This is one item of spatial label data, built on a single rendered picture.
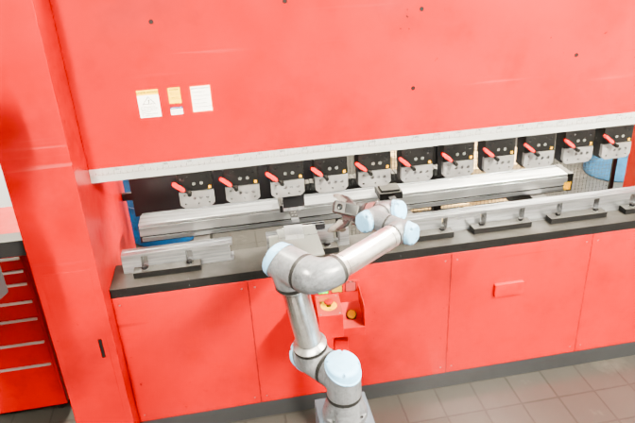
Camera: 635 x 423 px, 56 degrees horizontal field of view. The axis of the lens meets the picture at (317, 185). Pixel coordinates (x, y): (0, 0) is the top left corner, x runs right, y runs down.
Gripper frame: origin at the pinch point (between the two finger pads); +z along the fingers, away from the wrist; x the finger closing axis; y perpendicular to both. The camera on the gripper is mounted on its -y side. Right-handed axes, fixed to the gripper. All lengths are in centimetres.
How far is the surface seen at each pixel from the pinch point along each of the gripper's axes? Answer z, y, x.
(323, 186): 25.9, 17.4, 18.1
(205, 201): 56, -23, 2
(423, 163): -3, 50, 37
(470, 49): -31, 37, 81
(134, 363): 98, -17, -73
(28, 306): 136, -58, -56
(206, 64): 32, -50, 50
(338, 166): 18.9, 18.3, 27.1
